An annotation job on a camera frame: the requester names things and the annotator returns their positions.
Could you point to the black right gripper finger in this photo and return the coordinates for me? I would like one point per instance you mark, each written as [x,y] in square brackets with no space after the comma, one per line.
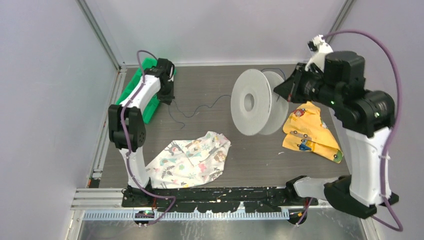
[287,92]
[294,79]

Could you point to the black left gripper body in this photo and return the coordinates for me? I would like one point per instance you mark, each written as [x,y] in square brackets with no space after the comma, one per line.
[166,94]

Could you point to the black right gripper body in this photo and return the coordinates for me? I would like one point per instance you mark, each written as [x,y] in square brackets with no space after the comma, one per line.
[312,87]

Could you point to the white perforated cable spool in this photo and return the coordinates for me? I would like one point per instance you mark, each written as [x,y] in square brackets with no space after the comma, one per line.
[255,108]

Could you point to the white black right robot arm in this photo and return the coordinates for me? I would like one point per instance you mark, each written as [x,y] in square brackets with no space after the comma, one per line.
[368,118]

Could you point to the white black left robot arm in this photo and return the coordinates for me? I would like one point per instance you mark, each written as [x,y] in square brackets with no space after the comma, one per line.
[126,126]

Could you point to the green plastic divided bin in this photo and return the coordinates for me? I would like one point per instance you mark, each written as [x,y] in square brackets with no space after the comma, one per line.
[141,91]

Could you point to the yellow printed cloth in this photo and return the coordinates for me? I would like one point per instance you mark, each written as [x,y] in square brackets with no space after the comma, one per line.
[307,132]

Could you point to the white patterned cloth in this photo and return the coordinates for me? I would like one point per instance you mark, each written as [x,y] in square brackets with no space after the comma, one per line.
[189,163]

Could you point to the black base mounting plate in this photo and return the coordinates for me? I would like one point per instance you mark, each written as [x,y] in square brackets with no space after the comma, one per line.
[266,199]

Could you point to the aluminium frame rail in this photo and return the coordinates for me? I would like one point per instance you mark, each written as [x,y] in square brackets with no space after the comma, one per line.
[97,199]

